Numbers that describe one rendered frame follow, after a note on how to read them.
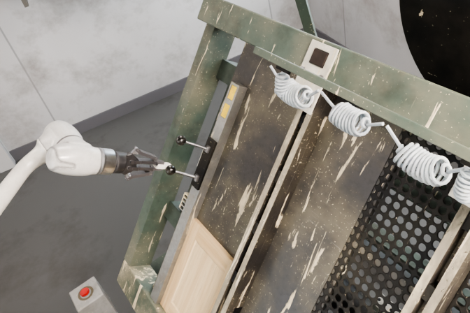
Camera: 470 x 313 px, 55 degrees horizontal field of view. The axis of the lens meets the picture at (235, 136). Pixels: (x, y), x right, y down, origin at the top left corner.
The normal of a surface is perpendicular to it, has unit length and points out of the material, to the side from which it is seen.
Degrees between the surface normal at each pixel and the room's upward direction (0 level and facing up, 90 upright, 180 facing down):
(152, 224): 90
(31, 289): 0
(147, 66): 90
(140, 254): 90
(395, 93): 50
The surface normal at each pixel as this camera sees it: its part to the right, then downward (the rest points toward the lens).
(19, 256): -0.21, -0.75
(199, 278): -0.74, -0.10
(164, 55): 0.40, 0.52
